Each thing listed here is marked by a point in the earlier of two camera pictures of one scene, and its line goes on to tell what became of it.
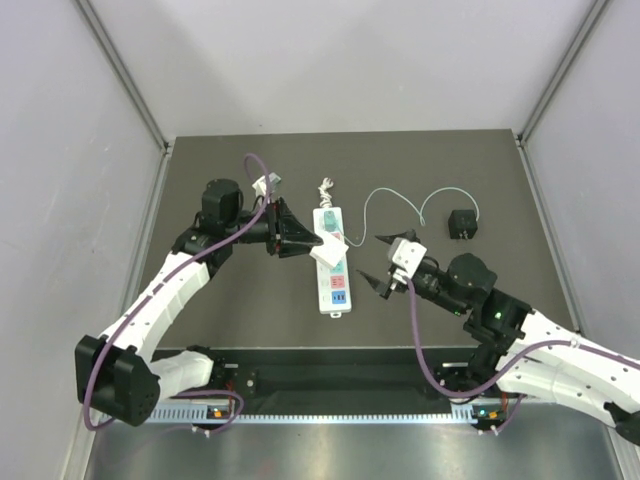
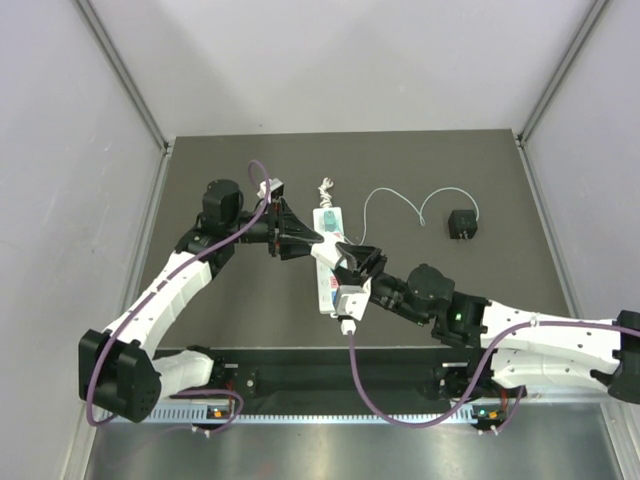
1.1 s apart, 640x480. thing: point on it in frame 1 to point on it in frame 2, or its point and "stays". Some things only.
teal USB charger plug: x=329 y=221 stays
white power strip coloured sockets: x=334 y=296 stays
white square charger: x=331 y=251 stays
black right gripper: x=382 y=288 to x=375 y=263
